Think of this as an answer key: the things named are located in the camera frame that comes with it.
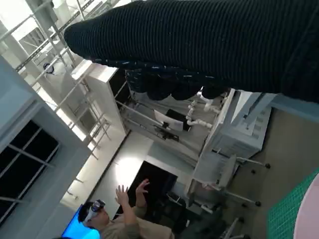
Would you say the person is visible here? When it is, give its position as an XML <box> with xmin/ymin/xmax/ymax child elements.
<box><xmin>77</xmin><ymin>178</ymin><xmax>175</xmax><ymax>239</ymax></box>

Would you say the blue screen monitor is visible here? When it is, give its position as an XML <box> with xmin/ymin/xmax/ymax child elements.
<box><xmin>61</xmin><ymin>206</ymin><xmax>101</xmax><ymax>239</ymax></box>

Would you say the blue black round device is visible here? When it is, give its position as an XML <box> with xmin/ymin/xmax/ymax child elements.
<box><xmin>43</xmin><ymin>62</ymin><xmax>56</xmax><ymax>76</ymax></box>

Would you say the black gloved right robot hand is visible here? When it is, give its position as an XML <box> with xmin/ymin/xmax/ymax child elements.
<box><xmin>63</xmin><ymin>0</ymin><xmax>319</xmax><ymax>104</ymax></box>

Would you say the metal pipe scaffold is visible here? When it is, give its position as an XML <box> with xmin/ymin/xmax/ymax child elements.
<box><xmin>0</xmin><ymin>0</ymin><xmax>113</xmax><ymax>160</ymax></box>

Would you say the green cutting mat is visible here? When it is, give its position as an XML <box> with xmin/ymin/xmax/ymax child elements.
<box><xmin>266</xmin><ymin>171</ymin><xmax>319</xmax><ymax>239</ymax></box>

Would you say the black office chair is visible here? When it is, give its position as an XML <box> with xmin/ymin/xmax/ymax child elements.
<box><xmin>159</xmin><ymin>191</ymin><xmax>220</xmax><ymax>235</ymax></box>

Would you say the small black monitor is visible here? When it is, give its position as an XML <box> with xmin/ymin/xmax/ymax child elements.
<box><xmin>165</xmin><ymin>108</ymin><xmax>193</xmax><ymax>132</ymax></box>

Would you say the white office chair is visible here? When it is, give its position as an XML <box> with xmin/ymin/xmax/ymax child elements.
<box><xmin>217</xmin><ymin>216</ymin><xmax>250</xmax><ymax>239</ymax></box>
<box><xmin>216</xmin><ymin>153</ymin><xmax>272</xmax><ymax>209</ymax></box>

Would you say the dark framed window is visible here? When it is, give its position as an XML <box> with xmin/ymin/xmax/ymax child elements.
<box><xmin>0</xmin><ymin>119</ymin><xmax>61</xmax><ymax>220</ymax></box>

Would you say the tall white cabinet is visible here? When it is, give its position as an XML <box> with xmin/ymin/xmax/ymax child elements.
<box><xmin>71</xmin><ymin>61</ymin><xmax>132</xmax><ymax>150</ymax></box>

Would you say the VR headset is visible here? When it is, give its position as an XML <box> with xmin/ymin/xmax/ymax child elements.
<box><xmin>86</xmin><ymin>198</ymin><xmax>107</xmax><ymax>222</ymax></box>

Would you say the pink bowl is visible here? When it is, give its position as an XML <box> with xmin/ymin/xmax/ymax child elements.
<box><xmin>293</xmin><ymin>168</ymin><xmax>319</xmax><ymax>239</ymax></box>

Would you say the large black screen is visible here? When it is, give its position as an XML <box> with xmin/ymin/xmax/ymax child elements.
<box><xmin>116</xmin><ymin>160</ymin><xmax>179</xmax><ymax>218</ymax></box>

